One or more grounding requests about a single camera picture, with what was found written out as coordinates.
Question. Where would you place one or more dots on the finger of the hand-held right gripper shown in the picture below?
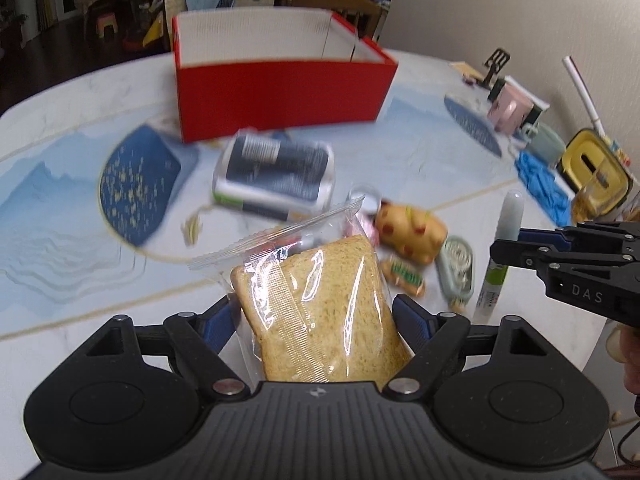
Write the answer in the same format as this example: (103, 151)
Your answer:
(515, 254)
(545, 240)

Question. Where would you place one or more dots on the pink plastic stool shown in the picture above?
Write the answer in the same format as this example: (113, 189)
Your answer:
(102, 25)

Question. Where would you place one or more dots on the small yellow card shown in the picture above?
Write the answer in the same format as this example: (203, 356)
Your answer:
(465, 71)

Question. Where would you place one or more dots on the white dark green box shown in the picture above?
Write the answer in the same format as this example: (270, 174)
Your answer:
(537, 105)

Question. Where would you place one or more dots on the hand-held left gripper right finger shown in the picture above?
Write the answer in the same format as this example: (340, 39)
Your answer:
(411, 317)

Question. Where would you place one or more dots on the orange green snack packet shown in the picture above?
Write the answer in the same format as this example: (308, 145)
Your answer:
(405, 274)

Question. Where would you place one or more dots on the white tube with green label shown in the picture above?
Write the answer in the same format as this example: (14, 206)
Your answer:
(510, 215)

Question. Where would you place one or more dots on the yellow spotted plush toy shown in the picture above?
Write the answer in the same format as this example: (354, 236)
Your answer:
(410, 232)

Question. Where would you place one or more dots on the pink mug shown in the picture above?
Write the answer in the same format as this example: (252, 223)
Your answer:
(510, 107)

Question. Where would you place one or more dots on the blue rubber gloves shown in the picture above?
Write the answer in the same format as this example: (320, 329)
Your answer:
(542, 185)

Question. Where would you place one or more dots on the white rod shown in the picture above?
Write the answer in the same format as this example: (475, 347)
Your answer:
(582, 92)

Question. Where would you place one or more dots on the sliced bread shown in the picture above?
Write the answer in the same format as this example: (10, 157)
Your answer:
(325, 310)

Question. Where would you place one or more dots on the red cardboard box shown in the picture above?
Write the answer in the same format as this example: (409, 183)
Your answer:
(280, 95)

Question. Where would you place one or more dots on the pale green mug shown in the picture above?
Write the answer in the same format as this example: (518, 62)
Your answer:
(547, 145)

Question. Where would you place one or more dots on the person's right hand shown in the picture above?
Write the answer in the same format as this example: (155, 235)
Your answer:
(633, 360)

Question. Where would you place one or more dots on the black phone stand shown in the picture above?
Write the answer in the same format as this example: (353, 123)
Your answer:
(496, 62)

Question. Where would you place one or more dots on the dark blue wipes packet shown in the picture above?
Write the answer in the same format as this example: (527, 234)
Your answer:
(280, 170)

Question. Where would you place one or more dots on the light green oval case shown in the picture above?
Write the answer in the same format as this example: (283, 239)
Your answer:
(456, 265)

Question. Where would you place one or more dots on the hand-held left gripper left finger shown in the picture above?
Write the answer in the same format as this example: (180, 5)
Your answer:
(220, 321)

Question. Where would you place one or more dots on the wooden chair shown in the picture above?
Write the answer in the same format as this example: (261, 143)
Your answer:
(345, 2)

